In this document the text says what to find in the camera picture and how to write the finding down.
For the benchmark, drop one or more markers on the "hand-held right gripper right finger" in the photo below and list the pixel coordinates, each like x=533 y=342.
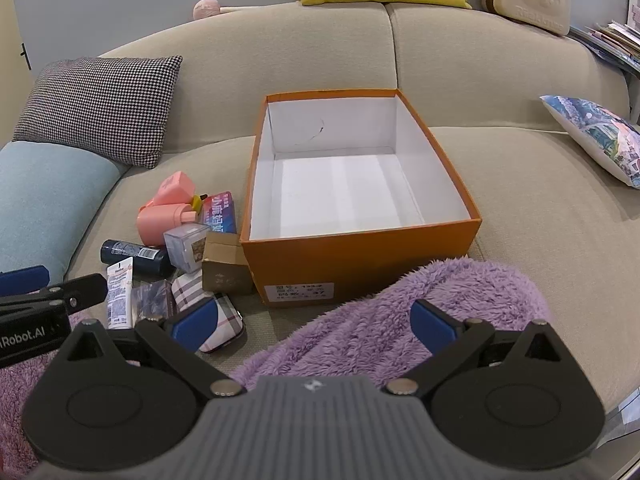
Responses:
x=432 y=322

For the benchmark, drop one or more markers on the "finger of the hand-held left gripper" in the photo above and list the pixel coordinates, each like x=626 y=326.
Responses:
x=22 y=279
x=75 y=291

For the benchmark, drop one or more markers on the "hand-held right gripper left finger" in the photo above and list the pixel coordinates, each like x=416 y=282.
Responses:
x=192 y=322

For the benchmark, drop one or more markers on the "plaid case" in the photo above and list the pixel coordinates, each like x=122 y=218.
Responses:
x=225 y=320

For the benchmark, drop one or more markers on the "white tube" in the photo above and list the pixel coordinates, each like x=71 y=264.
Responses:
x=119 y=292

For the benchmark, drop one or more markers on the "clear bag of black clips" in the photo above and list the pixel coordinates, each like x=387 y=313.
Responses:
x=150 y=300

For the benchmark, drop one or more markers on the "brown gold box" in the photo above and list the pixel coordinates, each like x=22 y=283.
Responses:
x=225 y=270

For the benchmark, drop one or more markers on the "dark blue bottle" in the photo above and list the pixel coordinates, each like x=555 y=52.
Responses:
x=130 y=255

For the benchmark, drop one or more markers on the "orange cardboard shoe box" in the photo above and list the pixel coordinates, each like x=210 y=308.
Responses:
x=400 y=255

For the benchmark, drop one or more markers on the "clear plastic box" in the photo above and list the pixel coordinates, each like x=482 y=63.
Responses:
x=182 y=247

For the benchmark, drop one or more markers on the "pink cylinder bottle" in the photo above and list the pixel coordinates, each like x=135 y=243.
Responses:
x=157 y=225

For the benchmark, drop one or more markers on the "blue and red tin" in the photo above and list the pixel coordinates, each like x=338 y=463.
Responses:
x=220 y=212

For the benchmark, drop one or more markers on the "pink square pump bottle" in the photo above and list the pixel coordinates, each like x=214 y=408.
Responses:
x=175 y=187

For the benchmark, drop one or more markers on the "purple fuzzy garment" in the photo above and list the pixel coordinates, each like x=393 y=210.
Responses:
x=350 y=330

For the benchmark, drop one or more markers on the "light blue cushion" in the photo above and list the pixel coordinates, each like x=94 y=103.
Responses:
x=45 y=195

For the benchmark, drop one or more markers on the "houndstooth cushion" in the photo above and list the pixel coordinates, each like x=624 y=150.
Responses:
x=100 y=110

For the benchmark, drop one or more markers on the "printed picture cushion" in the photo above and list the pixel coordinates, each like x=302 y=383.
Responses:
x=600 y=135

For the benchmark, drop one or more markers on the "pink plush toy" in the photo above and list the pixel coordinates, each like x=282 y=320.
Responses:
x=207 y=8

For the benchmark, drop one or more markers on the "stack of books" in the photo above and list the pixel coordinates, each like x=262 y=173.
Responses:
x=610 y=40

